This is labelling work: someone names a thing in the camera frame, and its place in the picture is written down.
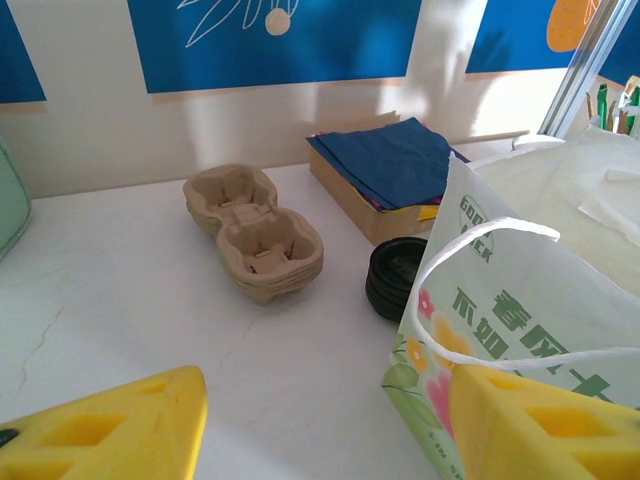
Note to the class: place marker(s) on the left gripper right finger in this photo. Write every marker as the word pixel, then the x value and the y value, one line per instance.
pixel 550 430

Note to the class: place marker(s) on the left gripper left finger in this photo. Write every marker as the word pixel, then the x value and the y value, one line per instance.
pixel 115 430

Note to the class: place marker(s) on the printed paper takeout bag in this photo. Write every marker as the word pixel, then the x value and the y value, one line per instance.
pixel 500 300

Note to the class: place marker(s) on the stack of blue napkins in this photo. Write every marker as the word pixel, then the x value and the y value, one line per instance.
pixel 390 160

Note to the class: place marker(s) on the stack of black cup lids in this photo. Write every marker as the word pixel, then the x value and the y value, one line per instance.
pixel 392 280

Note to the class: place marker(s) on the stack of pulp cup carriers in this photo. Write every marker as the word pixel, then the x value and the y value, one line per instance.
pixel 260 240

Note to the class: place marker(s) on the mint green carry case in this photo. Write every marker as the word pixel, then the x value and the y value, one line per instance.
pixel 12 210

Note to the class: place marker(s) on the yellow napkins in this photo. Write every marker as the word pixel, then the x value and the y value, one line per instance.
pixel 427 212

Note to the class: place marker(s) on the brown cardboard napkin box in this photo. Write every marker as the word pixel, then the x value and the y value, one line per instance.
pixel 345 200

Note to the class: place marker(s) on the wooden stirrer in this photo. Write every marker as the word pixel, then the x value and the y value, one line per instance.
pixel 590 107

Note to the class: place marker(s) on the thin green stirrer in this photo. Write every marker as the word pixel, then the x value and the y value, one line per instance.
pixel 603 107

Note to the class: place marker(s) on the green wrapped straw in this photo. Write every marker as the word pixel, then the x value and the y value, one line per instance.
pixel 632 95

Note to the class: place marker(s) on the aluminium corner post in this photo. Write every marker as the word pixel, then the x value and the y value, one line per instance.
pixel 585 65

